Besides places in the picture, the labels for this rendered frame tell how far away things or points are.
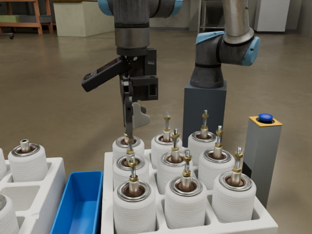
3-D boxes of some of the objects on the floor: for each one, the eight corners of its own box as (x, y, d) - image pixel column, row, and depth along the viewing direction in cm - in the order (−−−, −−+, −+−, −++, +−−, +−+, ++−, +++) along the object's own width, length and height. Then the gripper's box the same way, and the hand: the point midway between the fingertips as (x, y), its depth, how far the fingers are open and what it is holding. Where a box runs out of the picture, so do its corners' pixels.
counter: (120, 29, 810) (118, 1, 781) (84, 36, 609) (81, 0, 580) (97, 29, 825) (95, 2, 797) (56, 35, 625) (51, 0, 596)
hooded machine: (281, 32, 711) (290, -22, 663) (285, 34, 658) (295, -24, 610) (253, 31, 727) (259, -22, 679) (255, 34, 674) (262, -24, 626)
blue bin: (74, 201, 94) (70, 172, 90) (106, 198, 95) (103, 170, 91) (52, 281, 67) (45, 245, 62) (98, 277, 68) (94, 241, 63)
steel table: (226, 31, 742) (230, -5, 707) (226, 38, 584) (230, -9, 550) (202, 30, 756) (204, -5, 722) (195, 37, 599) (198, -8, 564)
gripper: (160, 50, 56) (159, 142, 64) (150, 43, 66) (151, 124, 74) (118, 52, 54) (123, 146, 62) (114, 44, 64) (119, 126, 72)
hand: (126, 130), depth 67 cm, fingers open, 3 cm apart
